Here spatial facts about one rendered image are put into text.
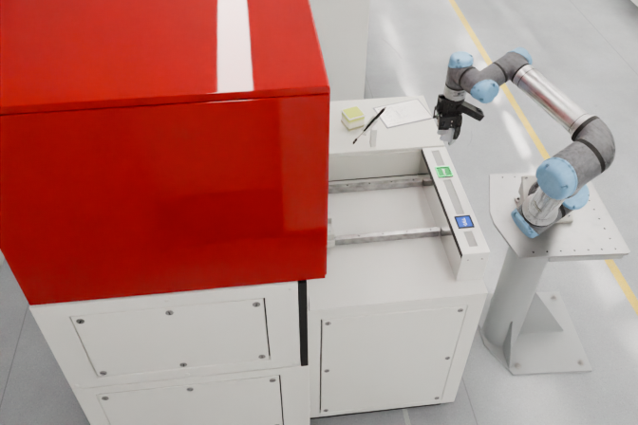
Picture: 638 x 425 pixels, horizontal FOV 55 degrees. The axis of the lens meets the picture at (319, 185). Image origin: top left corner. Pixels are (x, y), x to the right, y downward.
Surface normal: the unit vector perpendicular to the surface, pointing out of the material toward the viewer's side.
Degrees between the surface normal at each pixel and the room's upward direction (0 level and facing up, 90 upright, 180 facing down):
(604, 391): 0
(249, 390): 90
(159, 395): 90
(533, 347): 0
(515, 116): 0
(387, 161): 90
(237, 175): 90
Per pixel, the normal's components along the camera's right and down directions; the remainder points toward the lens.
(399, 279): 0.00, -0.73
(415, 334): 0.12, 0.68
